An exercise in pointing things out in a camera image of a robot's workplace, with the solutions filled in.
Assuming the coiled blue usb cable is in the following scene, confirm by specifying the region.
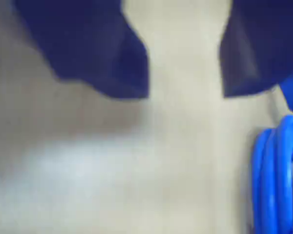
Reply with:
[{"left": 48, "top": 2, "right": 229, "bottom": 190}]
[{"left": 251, "top": 72, "right": 293, "bottom": 234}]

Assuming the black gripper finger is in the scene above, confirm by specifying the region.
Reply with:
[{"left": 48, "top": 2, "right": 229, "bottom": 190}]
[
  {"left": 13, "top": 0, "right": 150, "bottom": 99},
  {"left": 219, "top": 0, "right": 293, "bottom": 98}
]

